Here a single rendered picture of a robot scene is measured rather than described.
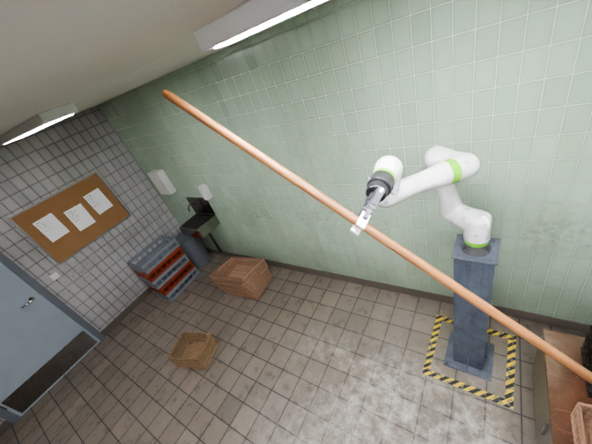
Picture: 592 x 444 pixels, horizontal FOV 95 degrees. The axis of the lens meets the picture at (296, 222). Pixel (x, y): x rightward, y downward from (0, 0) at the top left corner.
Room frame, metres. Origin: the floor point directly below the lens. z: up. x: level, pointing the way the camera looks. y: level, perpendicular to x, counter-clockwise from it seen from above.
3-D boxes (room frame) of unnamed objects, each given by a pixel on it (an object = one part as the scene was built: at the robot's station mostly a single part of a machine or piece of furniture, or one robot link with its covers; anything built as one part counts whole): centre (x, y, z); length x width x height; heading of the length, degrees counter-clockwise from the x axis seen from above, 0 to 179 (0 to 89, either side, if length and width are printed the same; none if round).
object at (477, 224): (1.07, -0.92, 1.36); 0.16 x 0.13 x 0.19; 9
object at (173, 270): (3.48, 2.09, 0.38); 0.60 x 0.40 x 0.15; 135
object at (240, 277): (2.82, 0.93, 0.32); 0.56 x 0.49 x 0.28; 55
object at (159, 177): (3.97, 1.59, 1.45); 0.28 x 0.11 x 0.36; 47
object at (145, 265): (3.49, 2.07, 0.68); 0.60 x 0.40 x 0.15; 137
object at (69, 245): (3.54, 2.58, 1.55); 1.04 x 0.02 x 0.74; 137
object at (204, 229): (3.54, 1.31, 0.69); 0.46 x 0.36 x 0.94; 47
